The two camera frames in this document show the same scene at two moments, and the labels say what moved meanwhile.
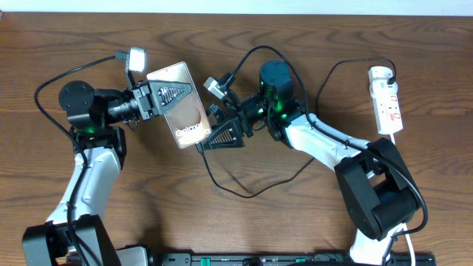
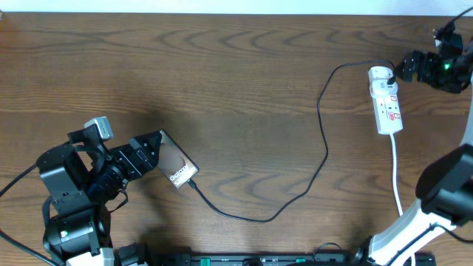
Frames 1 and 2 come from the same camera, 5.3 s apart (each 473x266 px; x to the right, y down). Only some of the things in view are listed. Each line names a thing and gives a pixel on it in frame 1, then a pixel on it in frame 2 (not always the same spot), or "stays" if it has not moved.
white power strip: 386,105 stays
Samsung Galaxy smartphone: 188,118 to 174,163
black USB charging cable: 392,81 to 391,80
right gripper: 231,125 to 429,60
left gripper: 143,101 to 135,155
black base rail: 286,259 stays
